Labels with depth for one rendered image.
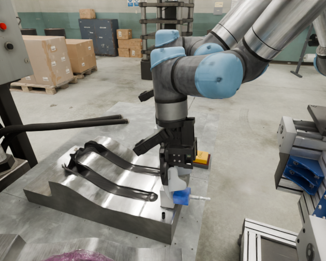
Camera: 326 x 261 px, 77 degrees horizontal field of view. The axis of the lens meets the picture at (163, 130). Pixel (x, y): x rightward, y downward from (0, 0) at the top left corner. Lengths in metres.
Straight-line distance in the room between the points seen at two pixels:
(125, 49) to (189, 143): 6.98
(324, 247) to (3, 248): 0.64
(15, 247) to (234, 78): 0.59
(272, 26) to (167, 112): 0.24
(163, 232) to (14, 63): 0.99
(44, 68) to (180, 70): 4.09
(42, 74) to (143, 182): 3.96
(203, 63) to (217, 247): 1.38
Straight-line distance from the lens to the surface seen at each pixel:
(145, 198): 0.64
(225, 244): 1.63
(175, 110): 0.44
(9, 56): 1.20
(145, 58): 4.74
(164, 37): 0.68
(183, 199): 0.57
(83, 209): 0.70
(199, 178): 0.82
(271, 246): 1.47
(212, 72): 0.35
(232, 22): 0.58
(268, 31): 0.44
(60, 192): 0.70
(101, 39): 7.64
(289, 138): 0.85
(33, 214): 0.81
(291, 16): 0.43
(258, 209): 1.90
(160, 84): 0.44
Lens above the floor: 1.36
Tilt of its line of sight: 30 degrees down
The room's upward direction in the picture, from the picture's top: straight up
